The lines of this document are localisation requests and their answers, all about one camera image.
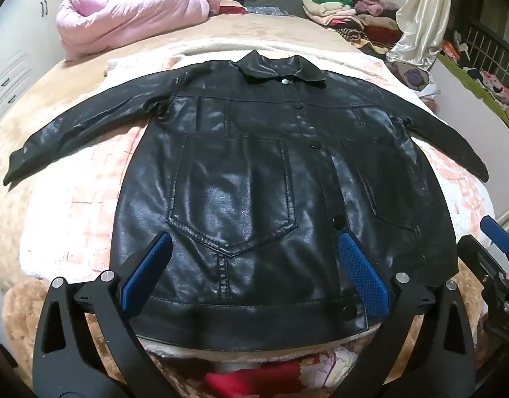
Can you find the green mat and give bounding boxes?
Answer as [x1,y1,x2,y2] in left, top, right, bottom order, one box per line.
[439,54,509,137]

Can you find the white peach-printed blanket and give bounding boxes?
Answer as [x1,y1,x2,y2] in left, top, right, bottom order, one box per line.
[18,41,497,382]

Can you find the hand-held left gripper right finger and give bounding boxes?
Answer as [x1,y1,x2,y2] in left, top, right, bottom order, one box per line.
[333,232,477,398]

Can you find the red and white pillow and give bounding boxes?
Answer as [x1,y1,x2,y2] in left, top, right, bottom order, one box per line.
[218,1,248,16]

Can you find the floral cloth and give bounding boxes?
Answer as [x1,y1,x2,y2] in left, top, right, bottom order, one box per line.
[296,346,363,398]

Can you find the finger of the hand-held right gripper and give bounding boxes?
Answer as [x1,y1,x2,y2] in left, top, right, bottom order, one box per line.
[457,235,501,287]
[480,216,509,258]

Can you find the scattered colourful clothes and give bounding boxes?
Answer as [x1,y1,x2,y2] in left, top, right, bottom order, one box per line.
[443,29,509,125]

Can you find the white wardrobe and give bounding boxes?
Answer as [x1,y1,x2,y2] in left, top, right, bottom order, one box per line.
[0,0,65,133]

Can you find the blue patterned cloth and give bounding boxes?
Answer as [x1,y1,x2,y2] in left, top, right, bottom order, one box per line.
[246,4,289,18]

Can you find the black leather jacket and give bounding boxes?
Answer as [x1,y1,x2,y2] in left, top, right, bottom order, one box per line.
[3,49,489,351]

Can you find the pink quilt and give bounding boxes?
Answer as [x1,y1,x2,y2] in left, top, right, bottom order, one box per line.
[56,0,214,61]

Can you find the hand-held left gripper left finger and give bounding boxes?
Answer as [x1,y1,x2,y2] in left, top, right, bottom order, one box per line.
[32,231,174,398]

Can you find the black wire rack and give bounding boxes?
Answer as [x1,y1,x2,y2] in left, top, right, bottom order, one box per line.
[462,21,509,88]

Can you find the floral bag of clothes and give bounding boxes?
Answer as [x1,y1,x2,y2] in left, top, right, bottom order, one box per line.
[389,60,441,100]

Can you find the red cloth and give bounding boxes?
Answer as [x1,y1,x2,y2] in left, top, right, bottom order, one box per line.
[202,373,305,398]

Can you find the pile of folded clothes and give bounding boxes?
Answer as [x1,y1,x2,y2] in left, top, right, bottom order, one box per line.
[300,0,404,54]

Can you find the cream satin curtain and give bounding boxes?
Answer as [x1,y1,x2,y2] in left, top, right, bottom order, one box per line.
[385,0,456,71]

